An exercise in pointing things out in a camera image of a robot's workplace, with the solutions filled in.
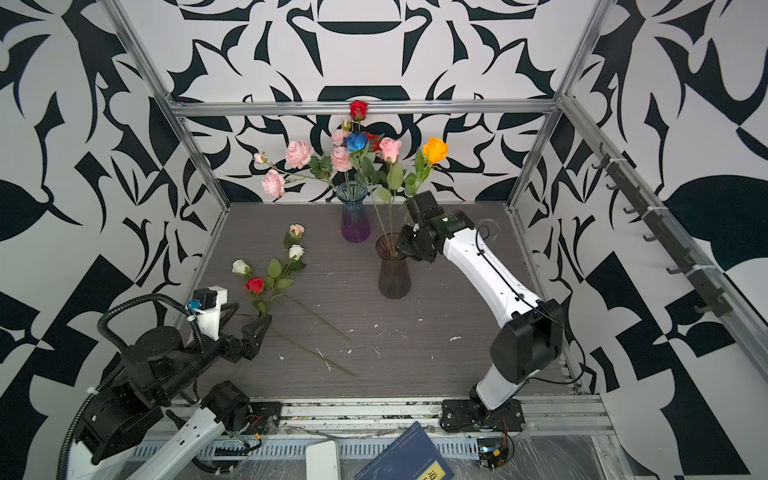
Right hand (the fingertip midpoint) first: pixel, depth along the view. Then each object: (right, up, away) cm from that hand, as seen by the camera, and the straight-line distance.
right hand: (402, 245), depth 81 cm
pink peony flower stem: (-17, +25, +6) cm, 31 cm away
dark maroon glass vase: (-2, -10, +15) cm, 18 cm away
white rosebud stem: (-51, -8, +18) cm, 55 cm away
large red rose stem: (-8, +30, +7) cm, 32 cm away
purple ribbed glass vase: (-15, +8, +24) cm, 30 cm away
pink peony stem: (-27, +22, -1) cm, 34 cm away
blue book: (+1, -47, -12) cm, 49 cm away
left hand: (-32, -12, -18) cm, 39 cm away
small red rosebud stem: (-45, -13, +13) cm, 48 cm away
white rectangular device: (-18, -46, -15) cm, 52 cm away
